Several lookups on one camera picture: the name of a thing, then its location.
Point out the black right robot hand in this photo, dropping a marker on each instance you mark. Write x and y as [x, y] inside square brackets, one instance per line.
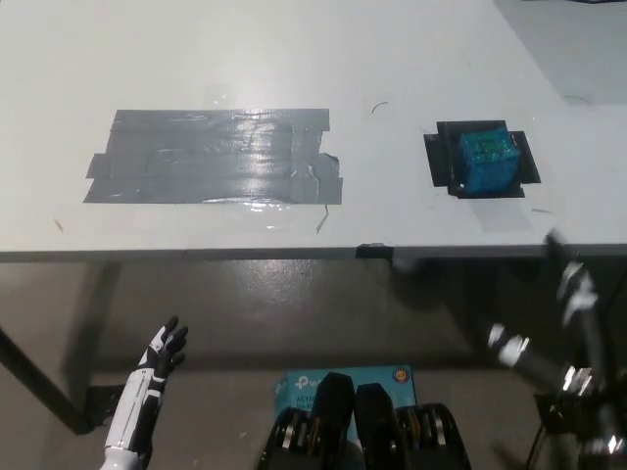
[580, 303]

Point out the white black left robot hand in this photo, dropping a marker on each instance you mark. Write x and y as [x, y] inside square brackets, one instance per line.
[149, 372]

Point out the blue Rubik's cube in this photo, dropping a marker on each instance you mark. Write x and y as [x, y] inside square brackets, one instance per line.
[490, 164]

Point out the black table leg bar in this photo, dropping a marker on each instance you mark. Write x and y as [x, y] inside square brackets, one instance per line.
[44, 379]

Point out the teal router cardboard box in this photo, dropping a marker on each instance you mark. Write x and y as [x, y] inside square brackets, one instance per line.
[303, 387]

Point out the black tape square mark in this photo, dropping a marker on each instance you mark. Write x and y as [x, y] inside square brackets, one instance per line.
[441, 159]

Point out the grey duct tape patch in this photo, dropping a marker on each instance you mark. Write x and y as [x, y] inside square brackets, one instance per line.
[206, 161]

